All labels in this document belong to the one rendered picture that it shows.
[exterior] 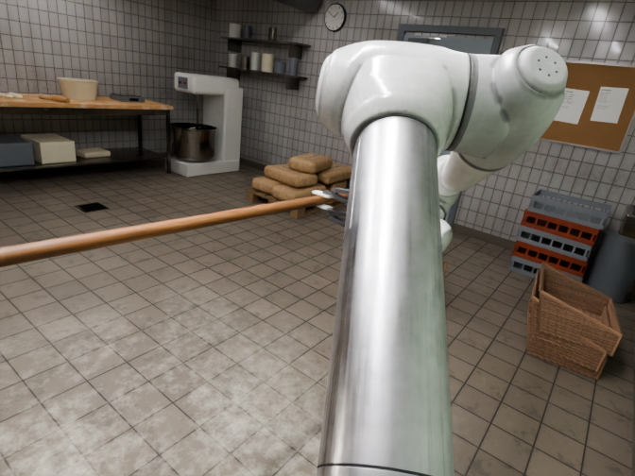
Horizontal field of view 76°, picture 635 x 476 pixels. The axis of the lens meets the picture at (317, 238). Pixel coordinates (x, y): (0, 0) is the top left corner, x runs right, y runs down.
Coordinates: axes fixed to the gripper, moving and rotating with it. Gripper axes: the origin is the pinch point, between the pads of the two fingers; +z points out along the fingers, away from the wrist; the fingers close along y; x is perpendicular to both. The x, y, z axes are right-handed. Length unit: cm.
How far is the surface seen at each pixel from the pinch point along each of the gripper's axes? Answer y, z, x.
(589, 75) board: -83, -20, 361
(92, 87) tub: 0, 445, 140
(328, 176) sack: 59, 204, 298
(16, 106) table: 24, 415, 53
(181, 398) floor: 114, 60, -5
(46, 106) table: 22, 415, 80
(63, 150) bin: 71, 431, 100
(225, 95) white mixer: -10, 393, 294
